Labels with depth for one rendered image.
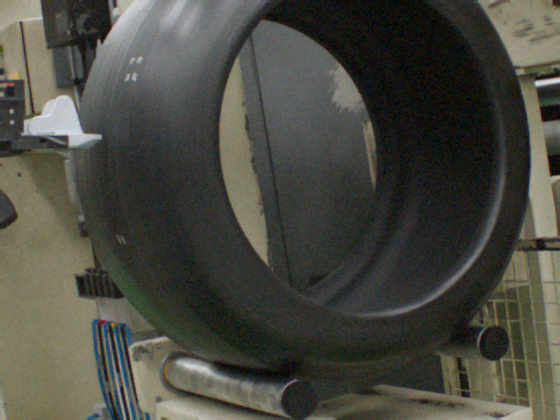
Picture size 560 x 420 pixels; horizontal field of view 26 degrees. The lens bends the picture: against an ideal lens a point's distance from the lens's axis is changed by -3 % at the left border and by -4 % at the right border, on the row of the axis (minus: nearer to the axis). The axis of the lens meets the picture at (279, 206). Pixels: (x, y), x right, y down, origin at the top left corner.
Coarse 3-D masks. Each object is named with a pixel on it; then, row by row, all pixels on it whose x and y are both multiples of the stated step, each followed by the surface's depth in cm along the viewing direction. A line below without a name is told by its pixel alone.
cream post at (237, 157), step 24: (120, 0) 177; (240, 72) 174; (240, 96) 174; (240, 120) 174; (240, 144) 173; (240, 168) 173; (240, 192) 173; (240, 216) 173; (264, 216) 175; (264, 240) 175
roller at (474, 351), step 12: (468, 324) 152; (480, 324) 150; (456, 336) 152; (468, 336) 150; (480, 336) 148; (492, 336) 147; (504, 336) 148; (444, 348) 154; (456, 348) 152; (468, 348) 149; (480, 348) 147; (492, 348) 147; (504, 348) 148; (492, 360) 148
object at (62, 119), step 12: (60, 96) 132; (60, 108) 132; (72, 108) 133; (36, 120) 131; (48, 120) 131; (60, 120) 132; (72, 120) 133; (36, 132) 131; (60, 132) 132; (72, 132) 133; (72, 144) 132; (84, 144) 134
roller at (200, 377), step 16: (176, 368) 161; (192, 368) 157; (208, 368) 153; (224, 368) 150; (176, 384) 162; (192, 384) 156; (208, 384) 151; (224, 384) 147; (240, 384) 144; (256, 384) 140; (272, 384) 137; (288, 384) 135; (304, 384) 135; (224, 400) 150; (240, 400) 144; (256, 400) 140; (272, 400) 136; (288, 400) 134; (304, 400) 135; (288, 416) 135; (304, 416) 135
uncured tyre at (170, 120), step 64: (192, 0) 133; (256, 0) 133; (320, 0) 167; (384, 0) 164; (448, 0) 145; (128, 64) 134; (192, 64) 130; (384, 64) 172; (448, 64) 165; (512, 64) 153; (128, 128) 131; (192, 128) 129; (384, 128) 172; (448, 128) 170; (512, 128) 149; (128, 192) 132; (192, 192) 129; (384, 192) 172; (448, 192) 170; (512, 192) 149; (128, 256) 138; (192, 256) 130; (256, 256) 132; (384, 256) 171; (448, 256) 164; (192, 320) 135; (256, 320) 133; (320, 320) 136; (384, 320) 139; (448, 320) 144
